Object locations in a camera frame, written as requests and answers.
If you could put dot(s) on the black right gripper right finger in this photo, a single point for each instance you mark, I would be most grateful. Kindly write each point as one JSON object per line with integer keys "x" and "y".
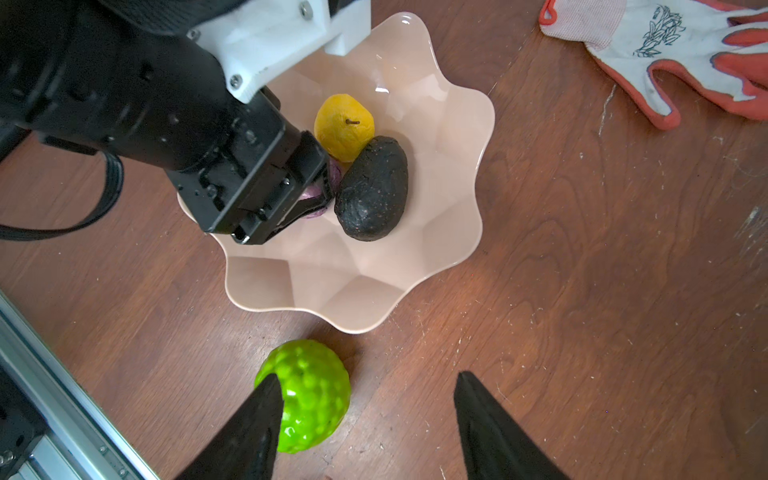
{"x": 494, "y": 446}

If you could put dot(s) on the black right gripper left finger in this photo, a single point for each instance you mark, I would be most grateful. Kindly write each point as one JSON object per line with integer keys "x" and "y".
{"x": 246, "y": 446}

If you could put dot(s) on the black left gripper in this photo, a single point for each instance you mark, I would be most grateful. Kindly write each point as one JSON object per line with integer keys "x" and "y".
{"x": 122, "y": 79}

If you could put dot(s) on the green bumpy fake fruit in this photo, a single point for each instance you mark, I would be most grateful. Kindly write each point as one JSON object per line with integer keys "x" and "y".
{"x": 316, "y": 392}

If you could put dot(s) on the yellow fake lemon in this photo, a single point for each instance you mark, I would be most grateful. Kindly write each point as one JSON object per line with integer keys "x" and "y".
{"x": 343, "y": 127}

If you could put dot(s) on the purple fake passion fruit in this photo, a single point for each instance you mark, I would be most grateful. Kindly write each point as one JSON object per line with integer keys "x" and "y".
{"x": 314, "y": 191}

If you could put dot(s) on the dark fake avocado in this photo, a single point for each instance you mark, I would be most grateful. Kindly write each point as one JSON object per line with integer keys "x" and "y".
{"x": 373, "y": 193}

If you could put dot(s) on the pink wavy fruit bowl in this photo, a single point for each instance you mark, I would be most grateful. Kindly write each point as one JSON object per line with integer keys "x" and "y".
{"x": 407, "y": 209}

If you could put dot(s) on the white red work glove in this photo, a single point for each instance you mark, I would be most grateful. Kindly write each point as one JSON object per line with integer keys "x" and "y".
{"x": 718, "y": 49}

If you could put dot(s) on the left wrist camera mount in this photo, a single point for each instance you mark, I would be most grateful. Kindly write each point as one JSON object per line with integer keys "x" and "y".
{"x": 261, "y": 40}

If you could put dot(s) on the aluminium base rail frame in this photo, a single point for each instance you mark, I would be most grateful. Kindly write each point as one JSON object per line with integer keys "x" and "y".
{"x": 51, "y": 428}

